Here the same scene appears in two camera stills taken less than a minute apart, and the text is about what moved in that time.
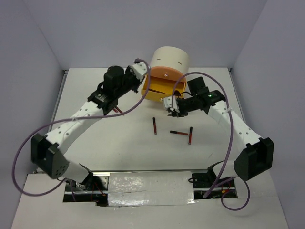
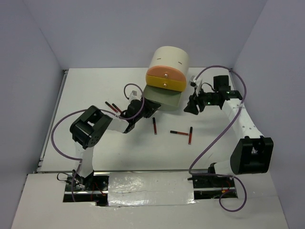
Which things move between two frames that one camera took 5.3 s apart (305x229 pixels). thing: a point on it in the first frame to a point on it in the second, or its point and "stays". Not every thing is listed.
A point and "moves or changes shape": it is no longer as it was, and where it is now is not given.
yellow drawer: (159, 88) moves or changes shape
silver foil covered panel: (150, 189) stays
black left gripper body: (131, 81) to (146, 111)
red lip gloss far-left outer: (119, 109) stays
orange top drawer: (167, 72) stays
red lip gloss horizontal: (178, 132) stays
